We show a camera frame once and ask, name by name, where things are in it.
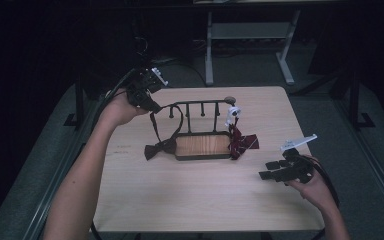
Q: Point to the white metal desk frame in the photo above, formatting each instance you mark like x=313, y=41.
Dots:
x=246, y=30

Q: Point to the person's left hand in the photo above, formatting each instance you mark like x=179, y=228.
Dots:
x=121, y=111

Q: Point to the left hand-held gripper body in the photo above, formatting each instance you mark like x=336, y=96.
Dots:
x=141, y=90

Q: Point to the black bow tie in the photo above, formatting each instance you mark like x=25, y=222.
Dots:
x=160, y=148

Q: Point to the grey round disc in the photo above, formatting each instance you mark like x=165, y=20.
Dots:
x=230, y=99

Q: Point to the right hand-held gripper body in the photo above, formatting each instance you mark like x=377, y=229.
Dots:
x=296, y=168

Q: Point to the black metal stand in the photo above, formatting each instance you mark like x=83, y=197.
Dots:
x=355, y=103
x=78, y=106

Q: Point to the black hook rack wooden base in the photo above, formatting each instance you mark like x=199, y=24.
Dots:
x=202, y=145

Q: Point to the person's right hand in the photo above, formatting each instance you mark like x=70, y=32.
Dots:
x=315, y=191

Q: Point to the dark red striped bow tie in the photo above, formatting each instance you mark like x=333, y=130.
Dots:
x=241, y=141

